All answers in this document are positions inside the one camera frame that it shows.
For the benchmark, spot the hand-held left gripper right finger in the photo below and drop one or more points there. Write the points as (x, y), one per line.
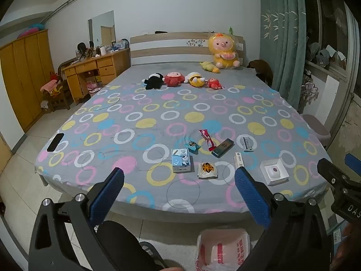
(251, 194)

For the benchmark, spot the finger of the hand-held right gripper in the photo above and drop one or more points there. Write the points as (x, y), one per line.
(354, 163)
(332, 175)

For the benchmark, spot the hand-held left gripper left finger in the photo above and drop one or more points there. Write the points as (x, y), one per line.
(108, 194)

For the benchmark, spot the dark green box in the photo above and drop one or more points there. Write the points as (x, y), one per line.
(222, 147)

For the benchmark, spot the white red plastic bag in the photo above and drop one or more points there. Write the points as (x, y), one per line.
(222, 248)

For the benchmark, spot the blue snack packet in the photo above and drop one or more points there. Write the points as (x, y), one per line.
(193, 146)

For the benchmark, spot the person's right hand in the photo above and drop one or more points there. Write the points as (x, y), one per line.
(352, 240)

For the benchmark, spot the white square open box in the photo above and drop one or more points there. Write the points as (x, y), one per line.
(274, 172)

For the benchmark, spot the long white box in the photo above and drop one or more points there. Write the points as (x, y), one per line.
(239, 161)

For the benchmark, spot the orange white snack packet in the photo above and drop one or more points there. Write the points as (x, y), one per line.
(207, 170)

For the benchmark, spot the pink round stool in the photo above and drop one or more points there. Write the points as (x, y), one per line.
(316, 127)

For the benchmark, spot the silver white box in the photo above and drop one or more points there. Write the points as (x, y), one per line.
(247, 143)

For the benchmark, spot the person's black trouser leg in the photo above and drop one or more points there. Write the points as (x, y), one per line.
(121, 245)

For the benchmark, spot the red candy wrapper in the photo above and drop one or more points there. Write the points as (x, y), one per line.
(207, 139)

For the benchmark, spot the dark slipper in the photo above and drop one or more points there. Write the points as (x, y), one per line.
(152, 251)

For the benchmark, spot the black phone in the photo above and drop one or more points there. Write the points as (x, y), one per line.
(55, 142)

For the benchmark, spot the light blue carton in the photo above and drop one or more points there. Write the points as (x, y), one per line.
(182, 161)

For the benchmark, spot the pale floral ornament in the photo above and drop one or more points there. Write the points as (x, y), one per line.
(309, 89)

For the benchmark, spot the bed with circle print sheet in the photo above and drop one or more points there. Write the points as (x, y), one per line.
(169, 104)

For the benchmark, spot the wooden chair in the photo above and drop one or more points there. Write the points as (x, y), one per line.
(60, 96)

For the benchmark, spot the small red plush toy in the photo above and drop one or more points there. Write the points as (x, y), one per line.
(214, 83)

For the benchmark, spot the black plush toy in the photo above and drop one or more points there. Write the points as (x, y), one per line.
(153, 80)

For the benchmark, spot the pink clothes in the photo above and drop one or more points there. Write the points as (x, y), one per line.
(49, 86)

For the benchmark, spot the yellow white plush toy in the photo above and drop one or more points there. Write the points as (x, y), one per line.
(196, 79)

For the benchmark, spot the yellow wooden desk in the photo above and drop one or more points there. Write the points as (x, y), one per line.
(104, 65)

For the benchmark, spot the yellow green plush toy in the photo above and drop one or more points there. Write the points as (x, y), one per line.
(210, 66)

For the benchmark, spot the window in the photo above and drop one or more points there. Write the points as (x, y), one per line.
(332, 28)

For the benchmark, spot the green leaf print curtain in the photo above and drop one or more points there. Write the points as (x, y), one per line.
(282, 39)

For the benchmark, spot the yellow wooden wardrobe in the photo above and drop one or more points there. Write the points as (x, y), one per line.
(22, 79)

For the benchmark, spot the white paper roll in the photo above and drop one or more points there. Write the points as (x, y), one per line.
(103, 50)

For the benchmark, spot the large yellow pig plush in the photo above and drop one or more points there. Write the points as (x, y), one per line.
(224, 50)

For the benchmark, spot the striped wooden headboard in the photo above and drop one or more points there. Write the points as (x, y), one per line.
(169, 49)

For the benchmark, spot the wall mirror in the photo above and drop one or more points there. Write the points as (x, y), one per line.
(98, 25)

